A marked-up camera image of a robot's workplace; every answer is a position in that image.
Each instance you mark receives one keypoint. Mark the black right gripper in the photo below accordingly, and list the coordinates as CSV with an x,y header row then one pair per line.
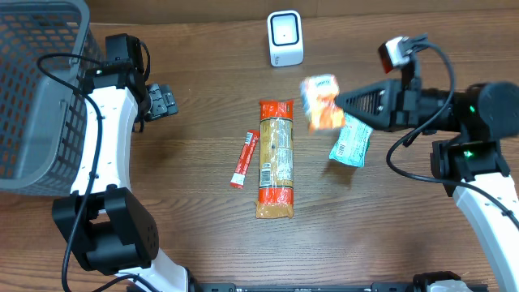
x,y
400,104

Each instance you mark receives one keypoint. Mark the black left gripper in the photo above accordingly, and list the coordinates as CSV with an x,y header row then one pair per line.
x,y
160,100

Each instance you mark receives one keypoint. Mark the teal tissue packet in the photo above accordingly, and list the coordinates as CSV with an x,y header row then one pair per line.
x,y
352,143

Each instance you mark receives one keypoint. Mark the thin red stick sachet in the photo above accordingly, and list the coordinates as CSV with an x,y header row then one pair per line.
x,y
251,140

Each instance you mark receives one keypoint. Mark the long orange noodle packet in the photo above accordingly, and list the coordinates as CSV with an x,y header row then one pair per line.
x,y
276,160

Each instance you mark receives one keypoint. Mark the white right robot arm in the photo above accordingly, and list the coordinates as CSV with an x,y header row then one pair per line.
x,y
470,166

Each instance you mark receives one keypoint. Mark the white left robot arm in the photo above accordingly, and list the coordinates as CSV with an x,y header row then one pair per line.
x,y
106,228

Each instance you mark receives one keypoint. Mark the white barcode scanner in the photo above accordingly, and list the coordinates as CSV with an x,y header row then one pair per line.
x,y
285,39

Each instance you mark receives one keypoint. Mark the dark grey plastic basket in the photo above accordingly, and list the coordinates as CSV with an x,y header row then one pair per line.
x,y
43,45

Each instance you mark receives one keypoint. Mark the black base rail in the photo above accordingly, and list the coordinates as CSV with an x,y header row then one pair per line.
x,y
374,287

